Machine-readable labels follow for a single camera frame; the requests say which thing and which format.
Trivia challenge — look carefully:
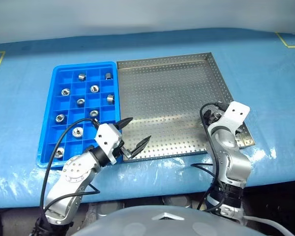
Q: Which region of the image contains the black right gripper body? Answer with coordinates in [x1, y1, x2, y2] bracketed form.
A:
[206, 109, 224, 123]

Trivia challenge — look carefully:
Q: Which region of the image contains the blue plastic table cover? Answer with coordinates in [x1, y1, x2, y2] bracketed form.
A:
[0, 27, 295, 209]

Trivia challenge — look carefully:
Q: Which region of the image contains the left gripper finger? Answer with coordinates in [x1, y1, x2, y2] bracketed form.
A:
[114, 117, 133, 130]
[130, 135, 152, 157]

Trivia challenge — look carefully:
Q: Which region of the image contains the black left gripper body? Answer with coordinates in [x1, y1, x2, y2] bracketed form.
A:
[114, 139, 133, 159]

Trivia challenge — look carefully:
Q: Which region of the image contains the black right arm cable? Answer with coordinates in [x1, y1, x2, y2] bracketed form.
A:
[191, 102, 228, 212]

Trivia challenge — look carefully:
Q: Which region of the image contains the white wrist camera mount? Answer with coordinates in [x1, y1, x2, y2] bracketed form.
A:
[208, 101, 251, 136]
[94, 122, 123, 165]

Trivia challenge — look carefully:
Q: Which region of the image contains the perforated metal tray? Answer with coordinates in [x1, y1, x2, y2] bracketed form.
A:
[116, 52, 256, 163]

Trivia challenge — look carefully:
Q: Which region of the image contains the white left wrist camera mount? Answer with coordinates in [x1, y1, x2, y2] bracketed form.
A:
[94, 122, 123, 165]

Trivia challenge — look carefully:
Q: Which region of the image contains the white cable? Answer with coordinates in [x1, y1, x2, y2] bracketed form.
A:
[242, 215, 290, 236]

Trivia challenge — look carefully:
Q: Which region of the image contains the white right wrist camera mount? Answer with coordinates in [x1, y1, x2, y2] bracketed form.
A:
[208, 101, 251, 136]

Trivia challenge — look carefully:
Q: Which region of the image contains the grey round canister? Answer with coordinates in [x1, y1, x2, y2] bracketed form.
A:
[162, 196, 193, 208]
[97, 202, 125, 217]

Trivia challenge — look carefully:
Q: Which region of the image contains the grey robot torso shell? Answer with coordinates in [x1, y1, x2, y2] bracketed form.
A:
[77, 206, 268, 236]

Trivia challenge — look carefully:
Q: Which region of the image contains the blue compartment tray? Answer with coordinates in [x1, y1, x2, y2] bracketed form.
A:
[36, 61, 122, 171]

